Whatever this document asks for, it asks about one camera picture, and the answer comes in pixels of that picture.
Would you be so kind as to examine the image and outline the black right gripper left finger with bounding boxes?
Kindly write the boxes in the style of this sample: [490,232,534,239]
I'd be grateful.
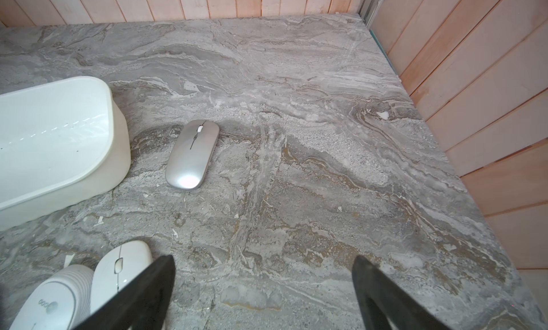
[76,255,176,330]

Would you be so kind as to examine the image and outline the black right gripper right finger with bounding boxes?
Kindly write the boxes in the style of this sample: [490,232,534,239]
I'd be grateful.
[352,255,448,329]

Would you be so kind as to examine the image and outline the white mouse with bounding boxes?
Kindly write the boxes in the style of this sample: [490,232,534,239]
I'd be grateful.
[90,240,153,314]

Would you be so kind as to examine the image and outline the white mouse underside up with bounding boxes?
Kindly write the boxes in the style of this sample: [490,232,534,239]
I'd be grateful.
[10,264,94,330]

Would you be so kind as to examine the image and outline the silver mouse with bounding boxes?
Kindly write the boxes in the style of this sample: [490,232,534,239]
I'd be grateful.
[166,120,220,190]

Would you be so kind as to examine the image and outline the white storage box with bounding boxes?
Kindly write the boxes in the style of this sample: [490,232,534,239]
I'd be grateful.
[1,76,131,230]

